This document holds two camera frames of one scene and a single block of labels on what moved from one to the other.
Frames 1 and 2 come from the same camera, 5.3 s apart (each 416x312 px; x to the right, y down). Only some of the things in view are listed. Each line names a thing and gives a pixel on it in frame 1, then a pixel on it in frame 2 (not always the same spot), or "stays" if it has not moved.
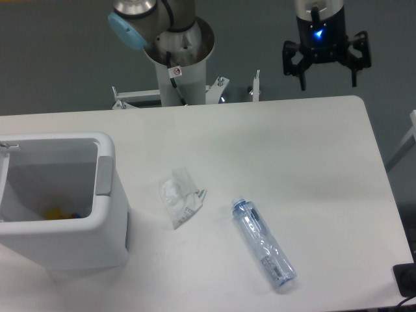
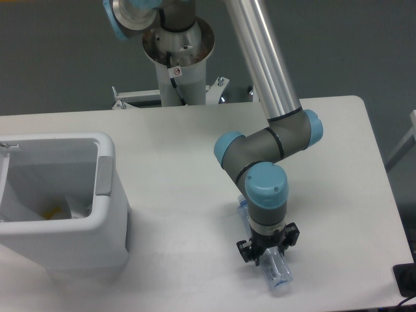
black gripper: [322, 29] -> [251, 249]
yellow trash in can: [55, 214] stays
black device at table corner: [405, 277] stays
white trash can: [76, 171] stays
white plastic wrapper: [181, 195] -> [58, 208]
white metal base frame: [214, 92] stays
